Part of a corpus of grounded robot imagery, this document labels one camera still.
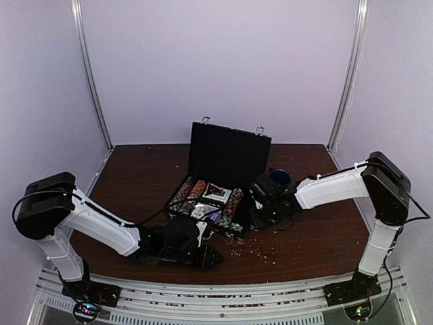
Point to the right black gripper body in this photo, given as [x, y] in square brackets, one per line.
[269, 216]

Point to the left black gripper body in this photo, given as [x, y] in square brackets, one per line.
[201, 263]

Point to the dark blue mug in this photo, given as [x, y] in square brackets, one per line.
[280, 177]

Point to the clear round dealer button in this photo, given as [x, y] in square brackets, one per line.
[199, 211]

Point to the playing card deck box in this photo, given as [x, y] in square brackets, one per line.
[210, 209]
[225, 198]

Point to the brown poker chip roll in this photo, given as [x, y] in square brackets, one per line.
[198, 189]

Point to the black poker case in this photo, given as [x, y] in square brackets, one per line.
[229, 158]

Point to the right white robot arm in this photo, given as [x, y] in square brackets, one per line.
[376, 180]

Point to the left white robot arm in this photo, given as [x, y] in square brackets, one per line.
[51, 204]

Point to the right poker chip row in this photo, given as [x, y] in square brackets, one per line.
[230, 209]

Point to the poker chip row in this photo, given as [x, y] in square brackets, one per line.
[230, 209]
[178, 199]
[187, 207]

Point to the purple small blind button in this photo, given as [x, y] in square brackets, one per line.
[215, 217]

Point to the left poker chip row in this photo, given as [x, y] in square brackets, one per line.
[178, 199]

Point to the triangular all-in button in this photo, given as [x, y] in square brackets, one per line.
[213, 192]

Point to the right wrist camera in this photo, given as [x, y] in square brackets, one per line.
[266, 191]

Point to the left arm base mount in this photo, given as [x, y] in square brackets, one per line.
[97, 293]

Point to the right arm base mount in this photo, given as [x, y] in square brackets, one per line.
[359, 287]

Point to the aluminium front rail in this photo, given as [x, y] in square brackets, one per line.
[295, 302]

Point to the right aluminium frame post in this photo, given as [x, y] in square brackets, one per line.
[354, 63]

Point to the aluminium frame post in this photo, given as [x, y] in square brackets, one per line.
[77, 16]
[354, 63]

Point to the left aluminium frame post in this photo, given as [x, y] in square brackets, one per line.
[77, 16]

